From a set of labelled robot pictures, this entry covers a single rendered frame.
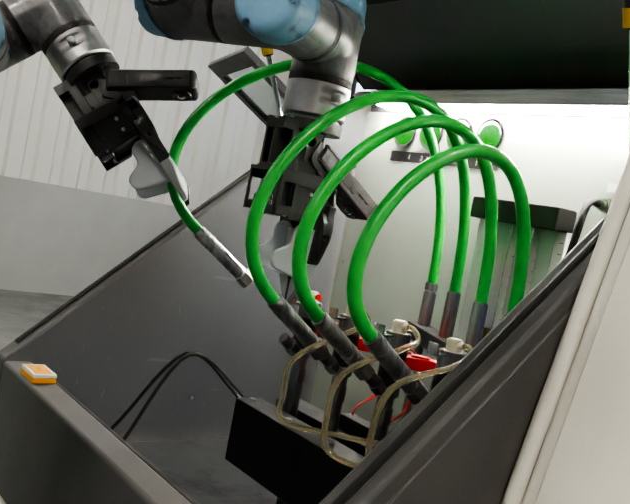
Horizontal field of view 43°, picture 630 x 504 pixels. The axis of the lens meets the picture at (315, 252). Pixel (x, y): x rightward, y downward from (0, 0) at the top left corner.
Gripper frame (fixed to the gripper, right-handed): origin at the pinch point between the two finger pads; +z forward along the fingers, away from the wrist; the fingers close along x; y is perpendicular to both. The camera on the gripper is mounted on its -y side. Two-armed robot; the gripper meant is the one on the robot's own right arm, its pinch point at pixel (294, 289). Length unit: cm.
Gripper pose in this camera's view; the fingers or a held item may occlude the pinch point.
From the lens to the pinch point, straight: 95.9
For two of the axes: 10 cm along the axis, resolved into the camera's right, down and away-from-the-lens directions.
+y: -7.9, -1.2, -6.1
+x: 5.9, 1.6, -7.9
